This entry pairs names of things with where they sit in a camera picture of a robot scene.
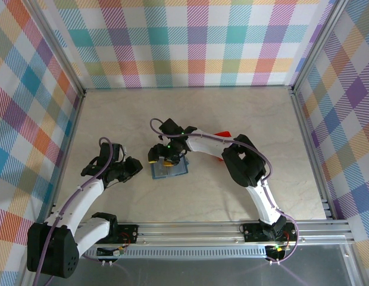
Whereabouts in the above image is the blue card holder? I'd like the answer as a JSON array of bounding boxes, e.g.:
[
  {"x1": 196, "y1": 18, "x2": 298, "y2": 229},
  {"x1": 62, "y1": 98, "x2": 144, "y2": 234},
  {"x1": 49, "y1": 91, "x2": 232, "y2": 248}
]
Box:
[{"x1": 151, "y1": 157, "x2": 190, "y2": 181}]

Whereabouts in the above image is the red card box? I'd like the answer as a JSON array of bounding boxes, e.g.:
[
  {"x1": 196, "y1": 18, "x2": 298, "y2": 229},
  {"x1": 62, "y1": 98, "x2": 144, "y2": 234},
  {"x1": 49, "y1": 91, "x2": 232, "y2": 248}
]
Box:
[{"x1": 213, "y1": 129, "x2": 232, "y2": 164}]

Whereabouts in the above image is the grey metal panel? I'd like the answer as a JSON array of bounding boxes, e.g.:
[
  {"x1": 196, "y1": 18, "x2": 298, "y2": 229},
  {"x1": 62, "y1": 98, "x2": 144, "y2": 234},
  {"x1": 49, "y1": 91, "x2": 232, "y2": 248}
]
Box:
[{"x1": 32, "y1": 257, "x2": 352, "y2": 286}]

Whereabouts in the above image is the aluminium side rail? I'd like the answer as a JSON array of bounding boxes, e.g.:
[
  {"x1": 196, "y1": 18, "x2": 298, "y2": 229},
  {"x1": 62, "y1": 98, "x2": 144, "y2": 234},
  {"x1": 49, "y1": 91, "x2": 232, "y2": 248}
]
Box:
[
  {"x1": 290, "y1": 89, "x2": 334, "y2": 220},
  {"x1": 47, "y1": 91, "x2": 86, "y2": 223}
]

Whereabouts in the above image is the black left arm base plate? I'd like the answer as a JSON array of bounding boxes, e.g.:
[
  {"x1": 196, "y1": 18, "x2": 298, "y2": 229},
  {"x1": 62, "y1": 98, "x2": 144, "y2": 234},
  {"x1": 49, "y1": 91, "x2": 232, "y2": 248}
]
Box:
[{"x1": 84, "y1": 223, "x2": 140, "y2": 245}]

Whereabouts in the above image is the thin aluminium back rail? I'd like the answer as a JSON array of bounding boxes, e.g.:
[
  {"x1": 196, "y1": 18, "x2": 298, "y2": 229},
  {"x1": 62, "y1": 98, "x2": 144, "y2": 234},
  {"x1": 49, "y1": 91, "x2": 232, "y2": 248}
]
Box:
[{"x1": 83, "y1": 85, "x2": 294, "y2": 91}]

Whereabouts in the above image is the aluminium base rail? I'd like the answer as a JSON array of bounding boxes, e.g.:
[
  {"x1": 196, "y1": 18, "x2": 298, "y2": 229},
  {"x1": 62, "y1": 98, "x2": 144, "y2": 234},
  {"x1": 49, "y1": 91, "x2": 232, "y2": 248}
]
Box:
[{"x1": 74, "y1": 219, "x2": 355, "y2": 248}]

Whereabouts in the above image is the slotted metal cable duct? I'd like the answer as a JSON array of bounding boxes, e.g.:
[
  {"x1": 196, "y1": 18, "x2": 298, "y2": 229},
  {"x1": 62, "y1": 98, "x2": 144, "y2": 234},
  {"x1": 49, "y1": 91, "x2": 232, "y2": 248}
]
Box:
[{"x1": 79, "y1": 248, "x2": 271, "y2": 260}]

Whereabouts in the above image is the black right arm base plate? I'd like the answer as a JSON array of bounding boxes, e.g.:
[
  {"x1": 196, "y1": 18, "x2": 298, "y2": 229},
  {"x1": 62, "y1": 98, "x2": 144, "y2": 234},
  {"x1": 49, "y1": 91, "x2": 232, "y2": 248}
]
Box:
[{"x1": 242, "y1": 222, "x2": 299, "y2": 243}]

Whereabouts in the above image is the aluminium frame post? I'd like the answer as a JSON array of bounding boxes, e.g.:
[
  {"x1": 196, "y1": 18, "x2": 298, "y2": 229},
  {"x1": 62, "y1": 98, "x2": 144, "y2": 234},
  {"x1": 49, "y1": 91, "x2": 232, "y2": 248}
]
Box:
[
  {"x1": 290, "y1": 0, "x2": 351, "y2": 95},
  {"x1": 29, "y1": 0, "x2": 86, "y2": 98}
]

